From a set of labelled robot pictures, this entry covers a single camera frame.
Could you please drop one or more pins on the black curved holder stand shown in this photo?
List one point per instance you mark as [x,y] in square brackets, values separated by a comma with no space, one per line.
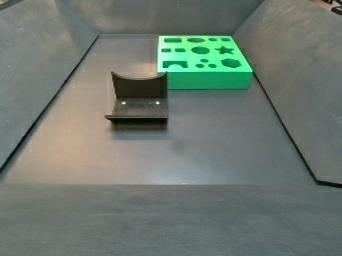
[140,98]

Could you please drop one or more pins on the green shape sorter block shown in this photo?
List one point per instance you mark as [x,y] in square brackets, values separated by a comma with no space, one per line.
[203,62]

